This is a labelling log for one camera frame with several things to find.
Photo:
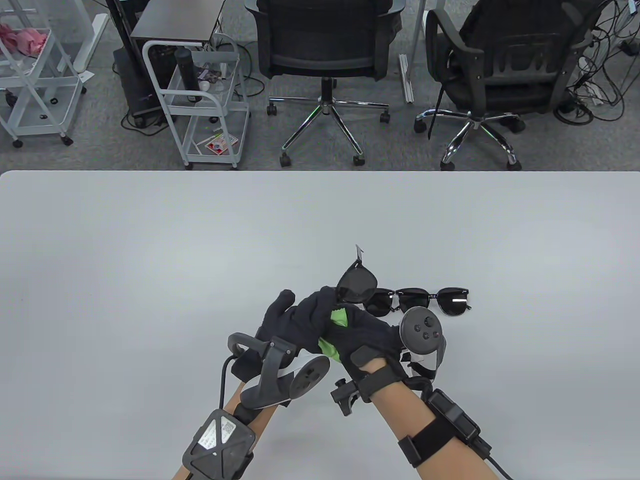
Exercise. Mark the person's left hand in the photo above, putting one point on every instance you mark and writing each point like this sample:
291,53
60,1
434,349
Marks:
300,320

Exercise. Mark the person's right hand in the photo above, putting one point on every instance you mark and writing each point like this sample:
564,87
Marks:
365,335

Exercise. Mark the black sunglasses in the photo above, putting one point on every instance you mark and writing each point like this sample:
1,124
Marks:
380,302
355,285
452,302

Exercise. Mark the green cleaning cloth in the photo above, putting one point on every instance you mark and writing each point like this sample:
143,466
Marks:
327,347

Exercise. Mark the grey handheld controller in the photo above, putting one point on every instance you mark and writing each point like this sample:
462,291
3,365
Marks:
422,330
272,375

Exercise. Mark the person's right forearm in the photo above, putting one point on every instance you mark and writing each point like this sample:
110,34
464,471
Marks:
410,415

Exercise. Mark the black wrist sensor pack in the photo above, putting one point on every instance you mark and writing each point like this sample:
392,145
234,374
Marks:
217,442
450,415

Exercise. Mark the red and white packet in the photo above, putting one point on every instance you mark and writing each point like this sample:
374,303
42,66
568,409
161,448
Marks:
220,145

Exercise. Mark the white metal rolling cart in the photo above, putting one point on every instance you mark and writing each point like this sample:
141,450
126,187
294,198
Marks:
40,132
207,109

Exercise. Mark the small white round object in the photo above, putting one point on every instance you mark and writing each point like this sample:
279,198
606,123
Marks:
204,85

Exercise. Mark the small black box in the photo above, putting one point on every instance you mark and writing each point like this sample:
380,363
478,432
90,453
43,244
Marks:
207,74

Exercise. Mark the white desk leg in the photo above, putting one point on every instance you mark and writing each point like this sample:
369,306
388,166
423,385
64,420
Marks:
90,45
406,75

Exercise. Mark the black bottle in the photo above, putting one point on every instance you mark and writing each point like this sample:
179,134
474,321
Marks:
186,70

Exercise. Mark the black mesh office chair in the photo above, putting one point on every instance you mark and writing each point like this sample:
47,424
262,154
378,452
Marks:
515,60
325,35

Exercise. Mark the black computer tower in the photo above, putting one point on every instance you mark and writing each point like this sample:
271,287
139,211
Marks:
132,85

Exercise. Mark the dark side table top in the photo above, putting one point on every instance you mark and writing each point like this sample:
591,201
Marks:
175,22

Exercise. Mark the white power strip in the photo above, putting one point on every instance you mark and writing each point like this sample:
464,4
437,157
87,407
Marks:
595,95

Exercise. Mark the pink cloth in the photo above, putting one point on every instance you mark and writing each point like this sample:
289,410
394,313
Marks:
27,40

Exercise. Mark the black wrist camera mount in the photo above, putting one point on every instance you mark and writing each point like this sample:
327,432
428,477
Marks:
345,395

